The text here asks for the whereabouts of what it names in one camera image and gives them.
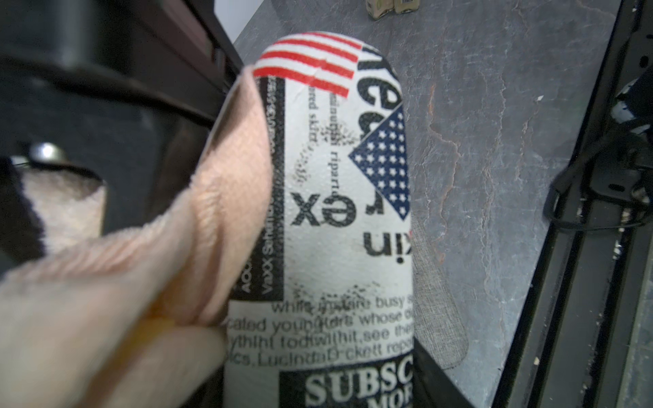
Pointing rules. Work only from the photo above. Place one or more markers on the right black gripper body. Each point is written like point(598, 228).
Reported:
point(121, 92)

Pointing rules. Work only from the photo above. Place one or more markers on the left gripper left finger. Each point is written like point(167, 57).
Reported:
point(210, 394)

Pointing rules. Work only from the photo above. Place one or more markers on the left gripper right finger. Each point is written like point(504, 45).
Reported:
point(432, 387)

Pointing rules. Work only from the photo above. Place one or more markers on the grey oval eyeglass case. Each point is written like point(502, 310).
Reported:
point(438, 324)

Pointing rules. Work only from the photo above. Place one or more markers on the brown spice bottle near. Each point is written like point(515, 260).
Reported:
point(379, 8)

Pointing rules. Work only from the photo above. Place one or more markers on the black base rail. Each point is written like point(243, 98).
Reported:
point(575, 344)

